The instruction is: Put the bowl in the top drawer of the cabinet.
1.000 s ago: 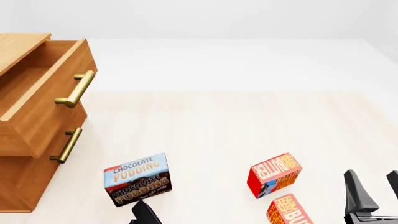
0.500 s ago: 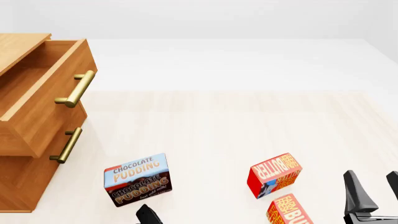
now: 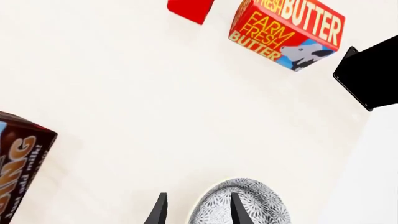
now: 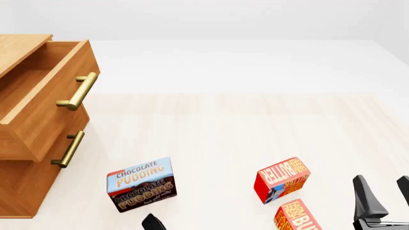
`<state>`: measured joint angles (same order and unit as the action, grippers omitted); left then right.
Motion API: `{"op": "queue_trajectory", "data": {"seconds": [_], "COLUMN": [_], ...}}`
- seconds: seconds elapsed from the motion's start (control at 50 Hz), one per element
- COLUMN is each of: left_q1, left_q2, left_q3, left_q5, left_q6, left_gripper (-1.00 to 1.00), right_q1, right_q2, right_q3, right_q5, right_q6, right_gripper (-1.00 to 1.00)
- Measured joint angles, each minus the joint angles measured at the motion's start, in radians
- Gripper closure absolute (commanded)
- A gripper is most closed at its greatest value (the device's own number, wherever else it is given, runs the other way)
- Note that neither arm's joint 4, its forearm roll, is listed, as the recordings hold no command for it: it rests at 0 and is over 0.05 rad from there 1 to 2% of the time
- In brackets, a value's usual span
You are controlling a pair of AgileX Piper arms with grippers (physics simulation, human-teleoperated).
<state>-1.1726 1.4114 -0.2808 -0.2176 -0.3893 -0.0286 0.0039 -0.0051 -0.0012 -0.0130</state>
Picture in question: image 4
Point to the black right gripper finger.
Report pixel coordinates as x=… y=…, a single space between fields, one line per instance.
x=405 y=189
x=365 y=201

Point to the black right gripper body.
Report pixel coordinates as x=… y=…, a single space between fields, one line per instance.
x=383 y=224

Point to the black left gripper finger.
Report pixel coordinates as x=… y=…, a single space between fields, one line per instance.
x=154 y=223

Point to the closed wooden drawer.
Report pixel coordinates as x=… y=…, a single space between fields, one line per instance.
x=73 y=124

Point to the wooden cabinet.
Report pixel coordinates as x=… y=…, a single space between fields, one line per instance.
x=22 y=189

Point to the open wooden drawer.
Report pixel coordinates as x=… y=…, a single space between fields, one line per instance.
x=41 y=119

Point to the chocolate pudding box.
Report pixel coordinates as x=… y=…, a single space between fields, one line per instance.
x=140 y=183

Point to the red butter box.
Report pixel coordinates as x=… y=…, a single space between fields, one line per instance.
x=297 y=215
x=281 y=179

